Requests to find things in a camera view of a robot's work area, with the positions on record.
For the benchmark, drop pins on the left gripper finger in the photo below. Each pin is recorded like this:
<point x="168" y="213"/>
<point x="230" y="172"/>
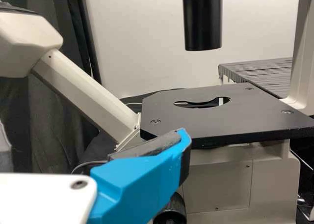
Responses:
<point x="137" y="179"/>

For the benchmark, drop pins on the cream microscope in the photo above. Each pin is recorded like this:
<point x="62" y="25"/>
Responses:
<point x="220" y="184"/>

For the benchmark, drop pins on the black platform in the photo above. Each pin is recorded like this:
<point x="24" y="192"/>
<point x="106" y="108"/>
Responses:
<point x="265" y="74"/>

